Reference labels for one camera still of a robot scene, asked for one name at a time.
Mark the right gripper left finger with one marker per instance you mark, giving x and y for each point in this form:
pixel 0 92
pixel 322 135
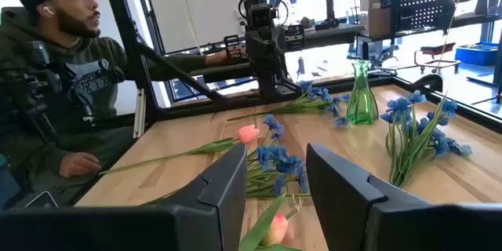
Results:
pixel 212 219

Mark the black curved object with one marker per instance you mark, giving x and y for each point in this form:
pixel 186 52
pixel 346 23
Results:
pixel 429 79

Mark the black clamp device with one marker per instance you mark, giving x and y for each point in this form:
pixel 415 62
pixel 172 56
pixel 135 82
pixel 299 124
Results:
pixel 326 23

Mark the pink artificial tulip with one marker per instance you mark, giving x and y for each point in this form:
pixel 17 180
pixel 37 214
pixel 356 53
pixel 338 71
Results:
pixel 248 133

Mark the cardboard box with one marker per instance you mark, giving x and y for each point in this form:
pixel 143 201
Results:
pixel 372 13

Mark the white frame bracket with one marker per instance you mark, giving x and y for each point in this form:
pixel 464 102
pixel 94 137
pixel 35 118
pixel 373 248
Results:
pixel 139 113

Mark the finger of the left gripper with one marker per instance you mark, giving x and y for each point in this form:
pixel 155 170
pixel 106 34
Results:
pixel 235 47
pixel 295 38

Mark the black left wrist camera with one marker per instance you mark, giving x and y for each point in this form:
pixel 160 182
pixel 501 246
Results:
pixel 259 13

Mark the blue plastic bin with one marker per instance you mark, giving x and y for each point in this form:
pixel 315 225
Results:
pixel 476 53

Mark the person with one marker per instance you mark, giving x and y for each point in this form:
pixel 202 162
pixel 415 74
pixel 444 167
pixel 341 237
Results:
pixel 98 55

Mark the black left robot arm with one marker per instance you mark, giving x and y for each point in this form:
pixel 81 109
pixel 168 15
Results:
pixel 274 80

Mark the whiteboard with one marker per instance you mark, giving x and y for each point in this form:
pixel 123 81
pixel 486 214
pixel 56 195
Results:
pixel 196 8

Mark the pink tulip with white tag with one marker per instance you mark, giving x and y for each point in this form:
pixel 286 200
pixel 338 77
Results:
pixel 276 229

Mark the small grey object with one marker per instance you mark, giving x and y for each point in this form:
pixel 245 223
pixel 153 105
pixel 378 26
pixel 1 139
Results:
pixel 306 22

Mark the black smartphone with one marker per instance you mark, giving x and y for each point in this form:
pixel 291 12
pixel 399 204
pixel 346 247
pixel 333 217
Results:
pixel 41 201

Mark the black aluminium table frame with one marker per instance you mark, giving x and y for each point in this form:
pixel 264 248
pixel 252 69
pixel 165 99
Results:
pixel 133 47

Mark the green glass vase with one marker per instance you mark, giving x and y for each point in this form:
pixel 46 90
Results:
pixel 362 106

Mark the grey desk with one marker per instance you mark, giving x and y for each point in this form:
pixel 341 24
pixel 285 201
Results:
pixel 333 33

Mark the blue artificial flower bunch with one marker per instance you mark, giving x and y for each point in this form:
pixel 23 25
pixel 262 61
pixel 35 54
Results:
pixel 408 145
pixel 274 157
pixel 315 93

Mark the rolling stool with red seat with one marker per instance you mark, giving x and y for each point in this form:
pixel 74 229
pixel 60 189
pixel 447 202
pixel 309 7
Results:
pixel 435 51

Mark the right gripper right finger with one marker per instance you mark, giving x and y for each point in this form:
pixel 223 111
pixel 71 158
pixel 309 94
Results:
pixel 353 212

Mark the black perforated panel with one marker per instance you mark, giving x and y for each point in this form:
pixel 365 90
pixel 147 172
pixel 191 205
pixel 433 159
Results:
pixel 421 6

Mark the black tripod stand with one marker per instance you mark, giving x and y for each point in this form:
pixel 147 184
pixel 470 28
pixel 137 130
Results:
pixel 499 66

